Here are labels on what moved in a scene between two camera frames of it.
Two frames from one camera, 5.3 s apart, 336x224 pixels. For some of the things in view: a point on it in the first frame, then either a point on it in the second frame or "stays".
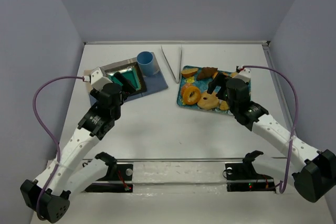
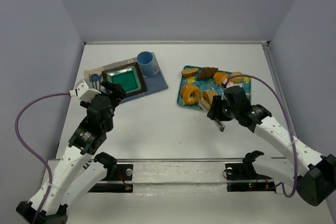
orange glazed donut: (191, 95) stays
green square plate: (133, 73) stays
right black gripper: (220, 85) to (218, 109)
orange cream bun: (185, 86) stays
